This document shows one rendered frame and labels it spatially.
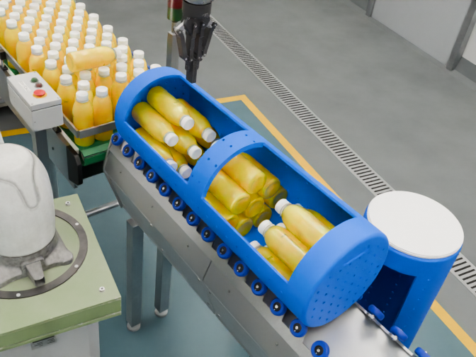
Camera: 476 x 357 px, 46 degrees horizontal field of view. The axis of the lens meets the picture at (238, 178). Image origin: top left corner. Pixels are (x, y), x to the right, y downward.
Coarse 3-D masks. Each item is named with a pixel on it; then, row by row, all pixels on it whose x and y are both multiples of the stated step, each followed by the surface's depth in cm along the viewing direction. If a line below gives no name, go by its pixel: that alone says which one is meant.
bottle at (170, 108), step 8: (152, 88) 173; (160, 88) 173; (152, 96) 172; (160, 96) 170; (168, 96) 170; (152, 104) 172; (160, 104) 169; (168, 104) 167; (176, 104) 167; (160, 112) 170; (168, 112) 167; (176, 112) 165; (184, 112) 166; (168, 120) 168; (176, 120) 166
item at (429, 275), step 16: (400, 256) 151; (448, 256) 152; (384, 272) 193; (400, 272) 154; (416, 272) 153; (432, 272) 153; (448, 272) 160; (368, 288) 199; (384, 288) 197; (400, 288) 192; (416, 288) 157; (432, 288) 159; (368, 304) 204; (384, 304) 200; (400, 304) 194; (416, 304) 162; (384, 320) 204; (400, 320) 166; (416, 320) 168
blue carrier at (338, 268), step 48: (144, 96) 175; (192, 96) 186; (144, 144) 162; (240, 144) 145; (192, 192) 148; (288, 192) 160; (240, 240) 136; (336, 240) 122; (384, 240) 130; (288, 288) 126; (336, 288) 128
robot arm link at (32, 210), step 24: (0, 144) 116; (0, 168) 111; (24, 168) 113; (0, 192) 111; (24, 192) 113; (48, 192) 119; (0, 216) 113; (24, 216) 115; (48, 216) 121; (0, 240) 117; (24, 240) 119; (48, 240) 125
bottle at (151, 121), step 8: (136, 104) 174; (144, 104) 173; (136, 112) 173; (144, 112) 171; (152, 112) 170; (136, 120) 174; (144, 120) 170; (152, 120) 168; (160, 120) 167; (144, 128) 171; (152, 128) 167; (160, 128) 166; (168, 128) 166; (152, 136) 168; (160, 136) 166
